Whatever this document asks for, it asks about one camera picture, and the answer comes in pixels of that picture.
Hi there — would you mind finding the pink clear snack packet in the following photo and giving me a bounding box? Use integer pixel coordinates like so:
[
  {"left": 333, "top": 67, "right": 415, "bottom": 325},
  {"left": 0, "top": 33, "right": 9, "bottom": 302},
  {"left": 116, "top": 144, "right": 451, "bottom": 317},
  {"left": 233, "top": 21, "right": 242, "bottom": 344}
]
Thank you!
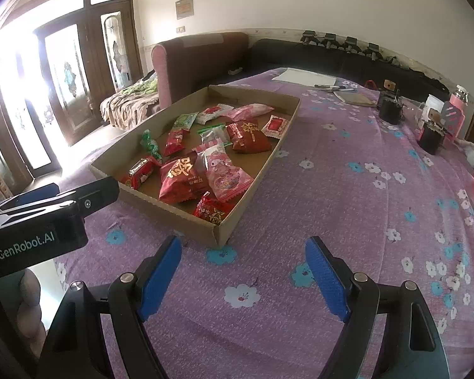
[{"left": 193, "top": 144, "right": 255, "bottom": 202}]

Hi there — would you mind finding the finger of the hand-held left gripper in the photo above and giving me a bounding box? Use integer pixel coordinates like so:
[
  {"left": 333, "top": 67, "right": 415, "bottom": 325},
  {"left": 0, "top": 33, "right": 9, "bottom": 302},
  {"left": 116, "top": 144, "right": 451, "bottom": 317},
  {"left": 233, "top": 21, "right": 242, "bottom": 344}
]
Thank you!
[
  {"left": 63, "top": 176, "right": 120, "bottom": 220},
  {"left": 12, "top": 183, "right": 61, "bottom": 206}
]

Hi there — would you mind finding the person's left hand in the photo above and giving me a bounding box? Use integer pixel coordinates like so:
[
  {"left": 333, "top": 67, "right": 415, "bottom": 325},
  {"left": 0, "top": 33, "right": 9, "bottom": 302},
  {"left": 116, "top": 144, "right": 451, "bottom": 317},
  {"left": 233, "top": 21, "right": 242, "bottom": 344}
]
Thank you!
[{"left": 18, "top": 268, "right": 47, "bottom": 349}]

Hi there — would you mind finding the brown wall plaque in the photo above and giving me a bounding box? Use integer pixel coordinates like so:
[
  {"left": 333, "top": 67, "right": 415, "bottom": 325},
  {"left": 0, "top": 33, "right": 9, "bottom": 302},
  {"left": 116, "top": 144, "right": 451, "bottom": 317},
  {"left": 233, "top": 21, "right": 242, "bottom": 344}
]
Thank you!
[{"left": 175, "top": 0, "right": 194, "bottom": 20}]

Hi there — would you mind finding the black sofa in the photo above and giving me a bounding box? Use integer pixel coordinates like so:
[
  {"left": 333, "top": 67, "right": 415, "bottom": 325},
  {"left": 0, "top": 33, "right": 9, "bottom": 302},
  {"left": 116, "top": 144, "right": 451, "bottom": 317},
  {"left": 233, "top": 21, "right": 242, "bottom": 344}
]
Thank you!
[{"left": 247, "top": 39, "right": 451, "bottom": 103}]

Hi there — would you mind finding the small red snack packet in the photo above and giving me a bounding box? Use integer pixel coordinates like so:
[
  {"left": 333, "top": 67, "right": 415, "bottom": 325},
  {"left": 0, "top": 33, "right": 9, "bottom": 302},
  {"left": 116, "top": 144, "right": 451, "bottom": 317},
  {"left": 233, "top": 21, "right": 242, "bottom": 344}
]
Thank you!
[{"left": 126, "top": 156, "right": 162, "bottom": 189}]

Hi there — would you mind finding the white plastic container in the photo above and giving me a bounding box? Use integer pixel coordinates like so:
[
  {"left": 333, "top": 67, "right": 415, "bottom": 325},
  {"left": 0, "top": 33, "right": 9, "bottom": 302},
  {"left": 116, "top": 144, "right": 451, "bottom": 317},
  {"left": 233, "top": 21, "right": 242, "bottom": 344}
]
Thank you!
[{"left": 422, "top": 94, "right": 445, "bottom": 121}]

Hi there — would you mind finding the red gold-print snack packet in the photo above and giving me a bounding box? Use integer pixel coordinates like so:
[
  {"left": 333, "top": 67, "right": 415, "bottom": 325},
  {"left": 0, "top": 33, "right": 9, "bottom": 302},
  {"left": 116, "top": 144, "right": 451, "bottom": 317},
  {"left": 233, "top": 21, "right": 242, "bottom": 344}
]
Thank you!
[
  {"left": 193, "top": 191, "right": 235, "bottom": 226},
  {"left": 226, "top": 119, "right": 272, "bottom": 154}
]

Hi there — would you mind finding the pink water bottle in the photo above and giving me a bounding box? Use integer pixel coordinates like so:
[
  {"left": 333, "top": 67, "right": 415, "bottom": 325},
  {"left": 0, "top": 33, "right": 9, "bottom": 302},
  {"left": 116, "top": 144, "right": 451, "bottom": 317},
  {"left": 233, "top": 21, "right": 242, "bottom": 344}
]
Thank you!
[{"left": 444, "top": 85, "right": 469, "bottom": 139}]

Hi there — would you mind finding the purple floral blanket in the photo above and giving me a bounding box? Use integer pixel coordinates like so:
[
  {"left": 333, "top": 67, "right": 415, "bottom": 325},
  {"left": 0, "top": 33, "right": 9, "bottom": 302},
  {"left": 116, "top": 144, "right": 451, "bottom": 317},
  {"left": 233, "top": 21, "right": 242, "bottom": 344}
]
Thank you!
[{"left": 57, "top": 67, "right": 474, "bottom": 379}]

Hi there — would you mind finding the wooden glass-panel door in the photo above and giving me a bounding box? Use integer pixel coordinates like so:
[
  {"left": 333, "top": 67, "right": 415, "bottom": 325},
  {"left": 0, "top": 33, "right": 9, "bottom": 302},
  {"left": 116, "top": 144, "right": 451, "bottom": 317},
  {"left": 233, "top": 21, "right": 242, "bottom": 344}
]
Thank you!
[{"left": 33, "top": 0, "right": 143, "bottom": 174}]

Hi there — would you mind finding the tan notebook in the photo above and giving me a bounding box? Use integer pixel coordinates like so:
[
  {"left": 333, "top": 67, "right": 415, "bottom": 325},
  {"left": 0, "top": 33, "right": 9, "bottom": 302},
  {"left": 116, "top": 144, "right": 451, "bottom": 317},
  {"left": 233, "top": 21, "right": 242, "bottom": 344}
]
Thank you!
[{"left": 334, "top": 92, "right": 380, "bottom": 107}]

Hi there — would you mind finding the black device with wooden top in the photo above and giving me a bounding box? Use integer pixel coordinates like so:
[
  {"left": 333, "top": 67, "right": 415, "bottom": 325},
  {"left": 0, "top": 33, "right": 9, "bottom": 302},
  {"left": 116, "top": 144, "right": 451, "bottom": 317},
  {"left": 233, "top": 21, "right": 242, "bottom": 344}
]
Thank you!
[
  {"left": 416, "top": 111, "right": 447, "bottom": 155},
  {"left": 378, "top": 80, "right": 404, "bottom": 125}
]

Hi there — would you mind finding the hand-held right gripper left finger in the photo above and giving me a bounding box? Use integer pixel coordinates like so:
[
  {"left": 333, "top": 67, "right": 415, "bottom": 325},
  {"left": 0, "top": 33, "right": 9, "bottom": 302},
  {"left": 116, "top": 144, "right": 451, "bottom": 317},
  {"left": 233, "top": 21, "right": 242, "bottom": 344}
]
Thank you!
[{"left": 37, "top": 235, "right": 183, "bottom": 379}]

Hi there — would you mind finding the green cloth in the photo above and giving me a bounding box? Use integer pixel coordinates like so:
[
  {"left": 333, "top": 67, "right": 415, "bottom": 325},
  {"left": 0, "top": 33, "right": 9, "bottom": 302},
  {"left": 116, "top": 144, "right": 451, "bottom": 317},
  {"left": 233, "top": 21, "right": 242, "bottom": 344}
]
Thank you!
[{"left": 122, "top": 79, "right": 159, "bottom": 95}]

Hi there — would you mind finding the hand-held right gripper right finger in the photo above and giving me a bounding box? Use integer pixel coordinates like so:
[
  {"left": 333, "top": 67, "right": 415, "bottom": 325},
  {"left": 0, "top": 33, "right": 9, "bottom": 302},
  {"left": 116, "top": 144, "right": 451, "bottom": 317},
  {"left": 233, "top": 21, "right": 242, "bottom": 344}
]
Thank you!
[{"left": 305, "top": 236, "right": 451, "bottom": 379}]

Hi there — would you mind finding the maroon armchair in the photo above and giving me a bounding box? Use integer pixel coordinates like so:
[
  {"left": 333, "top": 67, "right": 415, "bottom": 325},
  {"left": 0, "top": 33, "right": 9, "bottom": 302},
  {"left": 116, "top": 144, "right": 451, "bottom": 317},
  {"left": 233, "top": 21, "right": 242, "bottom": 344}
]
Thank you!
[{"left": 152, "top": 32, "right": 249, "bottom": 107}]

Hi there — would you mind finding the patterned brown blanket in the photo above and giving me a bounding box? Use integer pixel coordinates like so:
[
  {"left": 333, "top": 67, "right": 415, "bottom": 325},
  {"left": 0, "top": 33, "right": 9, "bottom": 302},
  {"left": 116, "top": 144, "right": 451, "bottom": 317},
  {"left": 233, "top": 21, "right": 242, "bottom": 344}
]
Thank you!
[{"left": 100, "top": 85, "right": 161, "bottom": 131}]

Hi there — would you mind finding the green and white snack packet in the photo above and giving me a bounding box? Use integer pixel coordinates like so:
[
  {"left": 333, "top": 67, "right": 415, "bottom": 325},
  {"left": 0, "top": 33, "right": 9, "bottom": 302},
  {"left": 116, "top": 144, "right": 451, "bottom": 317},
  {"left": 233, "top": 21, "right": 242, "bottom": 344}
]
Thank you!
[{"left": 172, "top": 112, "right": 198, "bottom": 130}]

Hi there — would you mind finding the clear green-edged snack packet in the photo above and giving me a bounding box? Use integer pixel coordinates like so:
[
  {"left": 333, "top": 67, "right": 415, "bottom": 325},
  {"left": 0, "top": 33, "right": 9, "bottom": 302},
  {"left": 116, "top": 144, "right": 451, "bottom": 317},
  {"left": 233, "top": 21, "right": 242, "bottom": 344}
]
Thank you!
[{"left": 197, "top": 123, "right": 234, "bottom": 147}]

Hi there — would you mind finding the white paper sheet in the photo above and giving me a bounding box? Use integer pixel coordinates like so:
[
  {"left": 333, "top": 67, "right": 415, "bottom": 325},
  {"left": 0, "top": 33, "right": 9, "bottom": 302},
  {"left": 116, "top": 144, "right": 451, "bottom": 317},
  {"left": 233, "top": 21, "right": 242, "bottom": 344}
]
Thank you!
[{"left": 272, "top": 68, "right": 337, "bottom": 87}]

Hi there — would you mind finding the green twisted candy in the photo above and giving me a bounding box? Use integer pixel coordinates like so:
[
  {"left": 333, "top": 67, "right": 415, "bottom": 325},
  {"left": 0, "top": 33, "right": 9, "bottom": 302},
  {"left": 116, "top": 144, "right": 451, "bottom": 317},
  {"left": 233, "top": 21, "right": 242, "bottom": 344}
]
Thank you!
[{"left": 140, "top": 129, "right": 163, "bottom": 162}]

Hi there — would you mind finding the shallow cardboard box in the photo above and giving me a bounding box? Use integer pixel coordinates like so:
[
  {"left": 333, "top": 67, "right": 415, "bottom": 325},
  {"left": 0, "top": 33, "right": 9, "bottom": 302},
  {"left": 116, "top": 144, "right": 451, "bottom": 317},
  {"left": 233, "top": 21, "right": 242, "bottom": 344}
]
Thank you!
[{"left": 89, "top": 85, "right": 302, "bottom": 249}]

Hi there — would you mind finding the white and red snack packet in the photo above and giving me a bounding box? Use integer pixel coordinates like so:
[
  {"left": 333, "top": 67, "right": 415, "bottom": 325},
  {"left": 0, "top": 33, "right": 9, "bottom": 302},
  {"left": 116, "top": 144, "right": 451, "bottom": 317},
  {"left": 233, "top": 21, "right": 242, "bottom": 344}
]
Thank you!
[
  {"left": 261, "top": 114, "right": 289, "bottom": 140},
  {"left": 195, "top": 104, "right": 234, "bottom": 124}
]

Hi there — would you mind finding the large red gold-print packet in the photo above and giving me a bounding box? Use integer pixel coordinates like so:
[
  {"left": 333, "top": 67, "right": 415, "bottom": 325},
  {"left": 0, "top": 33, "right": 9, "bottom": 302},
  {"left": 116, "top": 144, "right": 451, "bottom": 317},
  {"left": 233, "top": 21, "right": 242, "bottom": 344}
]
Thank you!
[{"left": 158, "top": 152, "right": 210, "bottom": 204}]

